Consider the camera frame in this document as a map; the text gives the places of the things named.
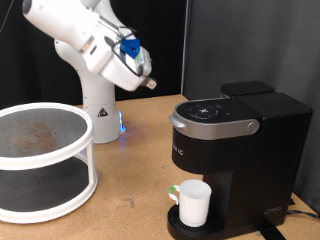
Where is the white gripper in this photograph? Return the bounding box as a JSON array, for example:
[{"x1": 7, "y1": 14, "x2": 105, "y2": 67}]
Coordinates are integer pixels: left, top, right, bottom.
[{"x1": 99, "y1": 54, "x2": 158, "y2": 93}]

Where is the black machine power cable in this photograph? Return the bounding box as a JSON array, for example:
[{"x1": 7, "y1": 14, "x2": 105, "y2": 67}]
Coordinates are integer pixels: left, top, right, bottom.
[{"x1": 287, "y1": 199, "x2": 320, "y2": 221}]

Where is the black Keurig coffee machine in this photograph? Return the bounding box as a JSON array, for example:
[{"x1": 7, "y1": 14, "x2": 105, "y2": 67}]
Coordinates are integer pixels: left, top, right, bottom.
[{"x1": 167, "y1": 91, "x2": 314, "y2": 240}]

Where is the white two-tier turntable stand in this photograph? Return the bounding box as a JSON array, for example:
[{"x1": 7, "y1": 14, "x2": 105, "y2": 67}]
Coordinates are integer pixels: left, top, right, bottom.
[{"x1": 0, "y1": 102, "x2": 99, "y2": 225}]

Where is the white mug with green tape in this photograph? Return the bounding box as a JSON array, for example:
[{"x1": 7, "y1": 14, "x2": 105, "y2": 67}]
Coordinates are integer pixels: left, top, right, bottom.
[{"x1": 167, "y1": 179, "x2": 213, "y2": 228}]

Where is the black camera cable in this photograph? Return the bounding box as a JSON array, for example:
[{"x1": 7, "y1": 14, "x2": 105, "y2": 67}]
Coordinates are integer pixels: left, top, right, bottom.
[{"x1": 98, "y1": 16, "x2": 143, "y2": 77}]

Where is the black tape strip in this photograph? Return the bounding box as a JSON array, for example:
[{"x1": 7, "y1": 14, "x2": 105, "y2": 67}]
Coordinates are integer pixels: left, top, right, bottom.
[{"x1": 255, "y1": 225, "x2": 287, "y2": 240}]

